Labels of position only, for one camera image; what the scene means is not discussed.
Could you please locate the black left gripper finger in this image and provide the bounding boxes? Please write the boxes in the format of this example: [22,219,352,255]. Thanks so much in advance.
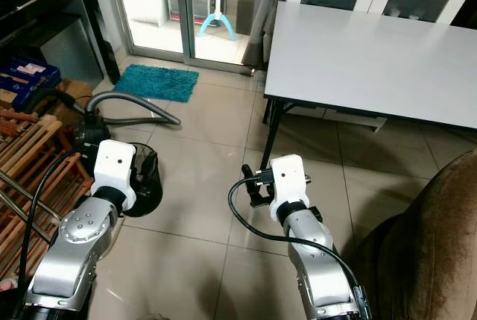
[122,177,163,219]

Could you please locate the teal shaggy floor mat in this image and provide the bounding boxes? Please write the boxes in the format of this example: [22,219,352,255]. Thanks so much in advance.
[113,63,200,104]

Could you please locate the black vacuum cleaner body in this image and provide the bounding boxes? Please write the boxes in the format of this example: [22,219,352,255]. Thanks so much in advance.
[45,87,114,163]

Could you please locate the brown cardboard box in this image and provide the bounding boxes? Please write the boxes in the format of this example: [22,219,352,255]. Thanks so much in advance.
[0,78,96,112]

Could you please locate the wooden slatted rack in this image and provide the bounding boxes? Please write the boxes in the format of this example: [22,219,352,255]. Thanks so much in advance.
[0,107,84,285]

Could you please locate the silver metal rod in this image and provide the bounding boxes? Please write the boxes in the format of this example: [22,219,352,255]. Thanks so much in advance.
[0,171,54,225]

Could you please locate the blue printed box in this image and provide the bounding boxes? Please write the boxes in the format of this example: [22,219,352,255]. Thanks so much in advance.
[0,56,63,110]

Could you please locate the brown round stool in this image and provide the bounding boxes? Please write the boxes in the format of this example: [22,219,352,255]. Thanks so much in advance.
[235,0,263,36]

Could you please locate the grey curtain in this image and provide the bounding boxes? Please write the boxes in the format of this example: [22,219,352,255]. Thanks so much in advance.
[241,0,297,72]

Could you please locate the pale plush toy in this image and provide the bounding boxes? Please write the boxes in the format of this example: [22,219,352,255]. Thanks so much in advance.
[0,275,22,297]

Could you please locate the light blue plastic stand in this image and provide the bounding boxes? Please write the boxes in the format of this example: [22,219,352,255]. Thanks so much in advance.
[197,0,237,42]

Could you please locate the white folding table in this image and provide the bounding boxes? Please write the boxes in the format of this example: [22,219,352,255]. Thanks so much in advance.
[257,1,477,175]

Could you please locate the black desk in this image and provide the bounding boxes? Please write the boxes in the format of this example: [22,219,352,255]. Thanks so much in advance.
[0,0,121,87]

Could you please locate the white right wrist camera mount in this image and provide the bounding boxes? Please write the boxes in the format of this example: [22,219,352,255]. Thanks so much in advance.
[268,154,311,222]

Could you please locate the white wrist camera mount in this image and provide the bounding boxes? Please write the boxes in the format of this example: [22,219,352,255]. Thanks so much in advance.
[268,154,311,222]
[90,139,137,211]

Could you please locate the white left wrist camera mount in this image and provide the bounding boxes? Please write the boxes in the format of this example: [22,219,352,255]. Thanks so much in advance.
[90,139,137,211]

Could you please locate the grey vacuum hose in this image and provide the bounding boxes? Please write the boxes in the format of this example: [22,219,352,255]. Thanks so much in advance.
[82,90,183,128]

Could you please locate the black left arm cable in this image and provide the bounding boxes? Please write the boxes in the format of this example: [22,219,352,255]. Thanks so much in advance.
[16,152,94,295]

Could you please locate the grey sliding door frame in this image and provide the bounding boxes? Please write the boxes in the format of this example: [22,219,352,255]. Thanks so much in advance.
[108,0,254,75]

